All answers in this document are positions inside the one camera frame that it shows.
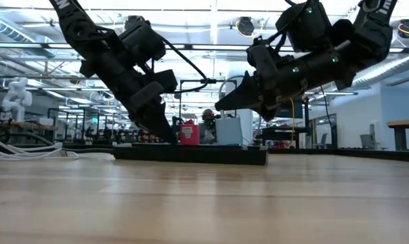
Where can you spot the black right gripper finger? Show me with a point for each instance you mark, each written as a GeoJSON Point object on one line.
{"type": "Point", "coordinates": [221, 101]}
{"type": "Point", "coordinates": [241, 96]}

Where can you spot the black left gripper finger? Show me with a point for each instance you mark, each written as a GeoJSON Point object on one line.
{"type": "Point", "coordinates": [169, 120]}
{"type": "Point", "coordinates": [157, 122]}

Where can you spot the pink USB charger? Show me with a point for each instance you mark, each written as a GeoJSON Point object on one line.
{"type": "Point", "coordinates": [195, 135]}

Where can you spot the light blue USB charger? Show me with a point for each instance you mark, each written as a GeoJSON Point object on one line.
{"type": "Point", "coordinates": [229, 132]}

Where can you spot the black wide power strip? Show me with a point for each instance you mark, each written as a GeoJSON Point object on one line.
{"type": "Point", "coordinates": [191, 156]}

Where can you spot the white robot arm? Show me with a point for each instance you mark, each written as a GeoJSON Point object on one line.
{"type": "Point", "coordinates": [16, 98]}

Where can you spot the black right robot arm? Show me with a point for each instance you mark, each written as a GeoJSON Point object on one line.
{"type": "Point", "coordinates": [370, 30]}

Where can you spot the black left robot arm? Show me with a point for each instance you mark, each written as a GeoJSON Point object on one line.
{"type": "Point", "coordinates": [76, 23]}

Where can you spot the person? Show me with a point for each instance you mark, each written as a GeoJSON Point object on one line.
{"type": "Point", "coordinates": [208, 117]}

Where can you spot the black monitor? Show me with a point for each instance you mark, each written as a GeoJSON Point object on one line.
{"type": "Point", "coordinates": [289, 112]}

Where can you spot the long fluorescent light strip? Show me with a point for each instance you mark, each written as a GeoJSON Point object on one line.
{"type": "Point", "coordinates": [208, 47]}

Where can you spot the gray office chair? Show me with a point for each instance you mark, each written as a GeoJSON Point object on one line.
{"type": "Point", "coordinates": [367, 141]}

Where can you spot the wooden workbench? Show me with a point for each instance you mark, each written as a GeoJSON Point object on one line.
{"type": "Point", "coordinates": [28, 126]}

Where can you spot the wooden table thick top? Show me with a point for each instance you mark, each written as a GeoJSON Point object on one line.
{"type": "Point", "coordinates": [406, 123]}

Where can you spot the black gantry frame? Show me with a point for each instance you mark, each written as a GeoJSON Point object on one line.
{"type": "Point", "coordinates": [180, 101]}

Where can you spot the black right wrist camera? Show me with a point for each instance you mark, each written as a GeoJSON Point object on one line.
{"type": "Point", "coordinates": [258, 62]}

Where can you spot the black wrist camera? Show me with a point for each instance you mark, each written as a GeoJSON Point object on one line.
{"type": "Point", "coordinates": [165, 80]}
{"type": "Point", "coordinates": [258, 62]}

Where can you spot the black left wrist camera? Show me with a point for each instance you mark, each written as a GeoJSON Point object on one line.
{"type": "Point", "coordinates": [165, 80]}

